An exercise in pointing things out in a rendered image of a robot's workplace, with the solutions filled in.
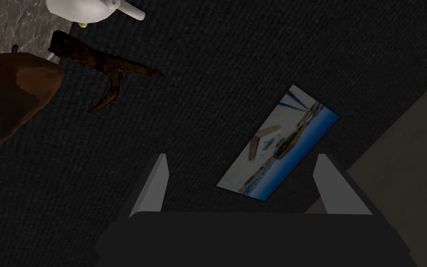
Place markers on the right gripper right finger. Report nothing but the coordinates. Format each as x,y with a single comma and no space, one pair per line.
337,191

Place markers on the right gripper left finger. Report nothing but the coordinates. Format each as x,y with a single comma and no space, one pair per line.
153,191

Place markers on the blue and white picture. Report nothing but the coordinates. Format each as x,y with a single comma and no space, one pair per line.
278,146

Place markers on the brown wooden branch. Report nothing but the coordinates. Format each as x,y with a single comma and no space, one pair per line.
98,63

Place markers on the brown rounded furniture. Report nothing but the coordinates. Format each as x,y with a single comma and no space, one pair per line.
8,100

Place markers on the white rounded fixture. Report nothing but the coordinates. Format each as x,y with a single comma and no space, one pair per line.
87,9

